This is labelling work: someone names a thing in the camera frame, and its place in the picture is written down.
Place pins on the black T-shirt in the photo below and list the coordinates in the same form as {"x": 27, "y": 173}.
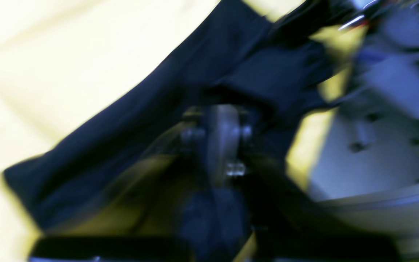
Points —
{"x": 269, "y": 72}

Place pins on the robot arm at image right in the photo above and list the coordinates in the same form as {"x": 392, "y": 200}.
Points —
{"x": 386, "y": 66}

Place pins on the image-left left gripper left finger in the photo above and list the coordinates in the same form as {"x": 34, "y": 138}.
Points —
{"x": 172, "y": 205}

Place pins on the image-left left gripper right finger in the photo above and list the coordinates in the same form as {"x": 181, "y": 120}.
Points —
{"x": 288, "y": 226}

